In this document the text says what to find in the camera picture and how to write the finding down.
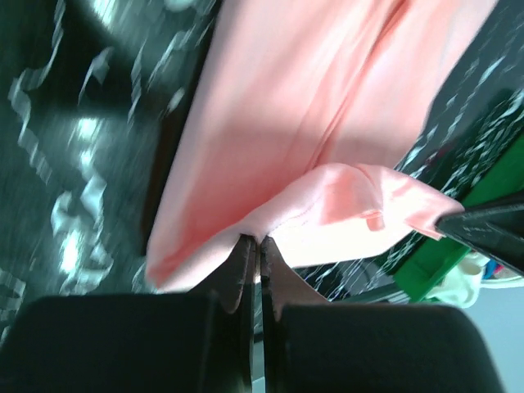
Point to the salmon pink t-shirt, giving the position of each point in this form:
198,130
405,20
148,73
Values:
302,113

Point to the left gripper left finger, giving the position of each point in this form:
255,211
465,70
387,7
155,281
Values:
230,336

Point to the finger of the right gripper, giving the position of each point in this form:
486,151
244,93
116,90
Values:
494,229

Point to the green plastic basket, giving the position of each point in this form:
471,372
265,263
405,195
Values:
429,264

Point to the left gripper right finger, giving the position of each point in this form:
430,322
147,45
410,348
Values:
281,286

